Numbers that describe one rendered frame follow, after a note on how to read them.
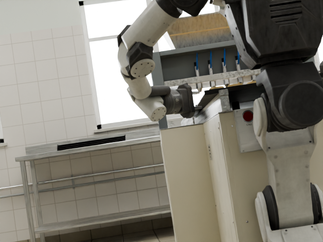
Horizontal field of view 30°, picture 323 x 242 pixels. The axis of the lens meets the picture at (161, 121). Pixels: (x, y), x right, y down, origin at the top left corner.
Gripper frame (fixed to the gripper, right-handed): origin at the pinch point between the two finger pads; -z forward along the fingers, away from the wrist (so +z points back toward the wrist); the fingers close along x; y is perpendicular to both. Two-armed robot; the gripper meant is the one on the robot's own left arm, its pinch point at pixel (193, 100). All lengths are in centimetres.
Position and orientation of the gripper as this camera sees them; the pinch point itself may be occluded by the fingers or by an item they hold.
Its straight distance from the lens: 220.2
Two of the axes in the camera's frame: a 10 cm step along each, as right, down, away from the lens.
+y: -6.9, 1.4, 7.1
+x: -1.5, -9.9, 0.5
